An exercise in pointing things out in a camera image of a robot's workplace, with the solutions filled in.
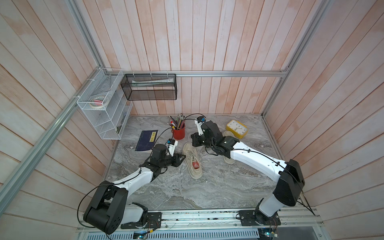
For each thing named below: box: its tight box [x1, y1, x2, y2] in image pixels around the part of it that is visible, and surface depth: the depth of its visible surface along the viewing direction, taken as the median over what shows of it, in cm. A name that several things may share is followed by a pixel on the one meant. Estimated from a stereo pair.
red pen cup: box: [173, 126, 186, 140], surface depth 103 cm
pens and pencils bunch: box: [168, 113, 187, 130], surface depth 101 cm
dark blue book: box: [135, 129, 159, 152], surface depth 106 cm
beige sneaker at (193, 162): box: [183, 142, 203, 179], surface depth 88 cm
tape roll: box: [89, 96, 109, 109], surface depth 75 cm
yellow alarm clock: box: [226, 120, 249, 139], surface depth 112 cm
